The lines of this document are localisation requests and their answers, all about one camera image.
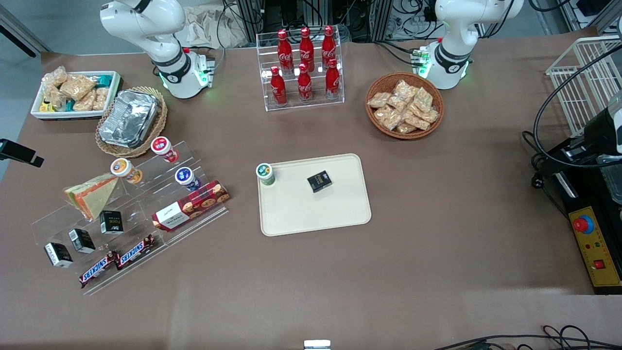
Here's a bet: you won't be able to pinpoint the blue lid cup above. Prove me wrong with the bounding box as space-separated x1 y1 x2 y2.
175 167 201 191

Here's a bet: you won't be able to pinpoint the grey metal beam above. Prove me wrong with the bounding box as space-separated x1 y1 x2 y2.
0 5 52 58

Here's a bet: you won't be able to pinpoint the clear acrylic bottle rack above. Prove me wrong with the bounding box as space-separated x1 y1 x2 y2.
256 30 345 112

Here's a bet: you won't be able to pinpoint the red tartan cookie box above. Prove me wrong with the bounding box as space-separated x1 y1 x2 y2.
152 180 230 231

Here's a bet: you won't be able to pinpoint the aluminium frame rack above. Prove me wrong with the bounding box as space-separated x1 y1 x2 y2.
236 0 394 42

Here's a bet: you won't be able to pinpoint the yellow panel control box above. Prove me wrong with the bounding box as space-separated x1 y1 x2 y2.
554 170 622 296

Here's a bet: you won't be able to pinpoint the aluminium foil container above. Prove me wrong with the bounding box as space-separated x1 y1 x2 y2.
99 90 161 149

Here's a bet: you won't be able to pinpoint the orange lid cup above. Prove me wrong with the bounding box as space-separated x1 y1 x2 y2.
110 158 143 184

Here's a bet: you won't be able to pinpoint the beige plastic tray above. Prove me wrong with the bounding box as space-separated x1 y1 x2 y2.
257 154 372 237

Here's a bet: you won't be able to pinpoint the long black looped cable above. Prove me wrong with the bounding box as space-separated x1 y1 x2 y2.
522 44 622 190

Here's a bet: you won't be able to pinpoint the clear acrylic stepped display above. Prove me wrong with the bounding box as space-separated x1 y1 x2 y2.
32 141 229 296

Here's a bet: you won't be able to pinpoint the black floor cables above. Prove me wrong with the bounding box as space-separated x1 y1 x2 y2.
432 325 622 350

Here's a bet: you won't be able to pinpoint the round brown wicker basket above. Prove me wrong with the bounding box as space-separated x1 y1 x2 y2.
365 72 445 140

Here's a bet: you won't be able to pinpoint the small black white box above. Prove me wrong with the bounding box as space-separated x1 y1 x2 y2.
44 242 73 268
100 210 124 235
68 228 96 254

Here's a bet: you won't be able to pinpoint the red cola bottle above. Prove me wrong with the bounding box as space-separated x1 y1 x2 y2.
297 62 313 102
270 66 287 106
322 25 337 69
299 27 315 72
325 58 341 99
277 29 294 74

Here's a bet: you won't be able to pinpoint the small black box gold print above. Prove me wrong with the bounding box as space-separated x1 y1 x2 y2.
307 171 333 193

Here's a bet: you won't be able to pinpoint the triangular sandwich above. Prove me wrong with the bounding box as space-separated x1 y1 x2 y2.
64 174 120 220

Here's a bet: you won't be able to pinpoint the white wire basket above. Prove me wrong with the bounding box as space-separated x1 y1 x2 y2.
545 36 622 137

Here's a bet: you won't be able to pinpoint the red lid cup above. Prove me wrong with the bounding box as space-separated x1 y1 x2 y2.
151 137 179 163

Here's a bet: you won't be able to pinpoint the Snickers chocolate bar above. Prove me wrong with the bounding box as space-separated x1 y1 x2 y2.
116 234 156 270
79 251 120 288

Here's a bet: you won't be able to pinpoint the green lid cup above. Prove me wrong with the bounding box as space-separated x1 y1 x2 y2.
256 163 276 187

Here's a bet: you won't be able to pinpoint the white rectangular bin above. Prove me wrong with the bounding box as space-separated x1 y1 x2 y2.
30 71 122 121

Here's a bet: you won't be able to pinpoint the beige crumpled cloth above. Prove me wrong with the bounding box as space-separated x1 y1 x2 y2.
177 5 248 49

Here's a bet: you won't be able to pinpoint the oval light wicker basket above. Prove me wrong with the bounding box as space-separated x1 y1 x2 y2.
95 87 168 158

